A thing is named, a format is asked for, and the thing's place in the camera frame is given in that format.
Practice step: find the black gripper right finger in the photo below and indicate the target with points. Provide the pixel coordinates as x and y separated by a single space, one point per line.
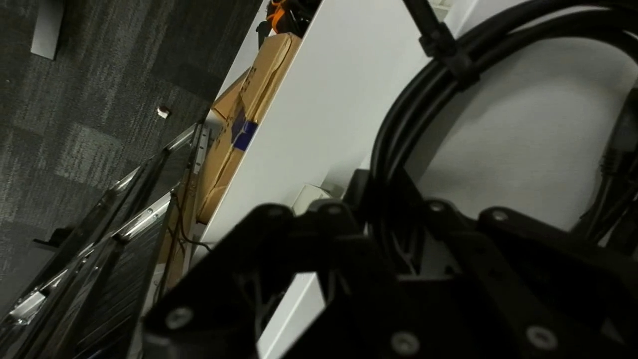
531 286

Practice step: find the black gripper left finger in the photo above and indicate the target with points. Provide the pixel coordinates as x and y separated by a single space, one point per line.
266 286

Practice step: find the orange object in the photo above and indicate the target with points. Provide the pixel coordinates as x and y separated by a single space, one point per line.
282 15

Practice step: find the steel tray rack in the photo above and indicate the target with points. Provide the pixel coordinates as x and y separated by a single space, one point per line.
132 226

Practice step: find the white metal shelf unit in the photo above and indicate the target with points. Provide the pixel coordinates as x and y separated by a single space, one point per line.
332 120

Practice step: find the large cardboard box blue tape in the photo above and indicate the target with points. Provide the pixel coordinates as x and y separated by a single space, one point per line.
256 101

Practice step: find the grey metal leg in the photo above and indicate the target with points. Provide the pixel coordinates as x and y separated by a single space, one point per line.
47 27

